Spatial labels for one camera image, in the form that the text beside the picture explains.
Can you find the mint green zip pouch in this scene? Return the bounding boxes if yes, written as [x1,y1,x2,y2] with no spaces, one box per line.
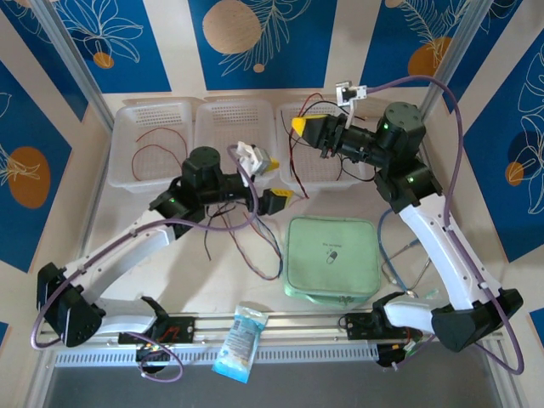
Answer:
[282,216,382,308]

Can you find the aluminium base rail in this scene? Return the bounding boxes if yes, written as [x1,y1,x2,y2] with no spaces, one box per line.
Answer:
[37,312,507,344]

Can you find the aluminium frame post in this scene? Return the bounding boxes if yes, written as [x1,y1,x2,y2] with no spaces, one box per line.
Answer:
[30,0,116,128]
[416,0,501,128]

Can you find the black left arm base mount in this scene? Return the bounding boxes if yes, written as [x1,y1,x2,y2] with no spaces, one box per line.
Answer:
[118,314,199,375]

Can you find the thin dark blue wire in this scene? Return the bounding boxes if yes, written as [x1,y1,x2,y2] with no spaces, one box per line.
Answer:
[202,203,284,281]

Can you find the aluminium table edge rail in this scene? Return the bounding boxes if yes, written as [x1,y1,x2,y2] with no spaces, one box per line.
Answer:
[25,125,112,408]
[410,121,526,408]

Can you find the white slotted cable duct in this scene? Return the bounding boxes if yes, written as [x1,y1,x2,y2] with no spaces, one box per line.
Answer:
[54,343,382,367]

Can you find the blue white wipes packet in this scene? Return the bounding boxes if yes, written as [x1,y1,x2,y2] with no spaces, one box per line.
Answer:
[211,301,269,385]

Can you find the thin black wire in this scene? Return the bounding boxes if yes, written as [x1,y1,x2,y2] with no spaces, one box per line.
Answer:
[288,97,341,171]

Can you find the blue network cable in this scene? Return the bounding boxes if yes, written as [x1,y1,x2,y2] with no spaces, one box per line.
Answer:
[377,207,405,290]

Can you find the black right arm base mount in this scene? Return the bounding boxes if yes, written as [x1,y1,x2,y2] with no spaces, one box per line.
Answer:
[339,312,426,373]

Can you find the white perforated plastic basket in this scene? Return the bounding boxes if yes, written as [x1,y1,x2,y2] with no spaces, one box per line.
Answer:
[194,100,276,191]
[108,100,195,195]
[275,101,375,192]

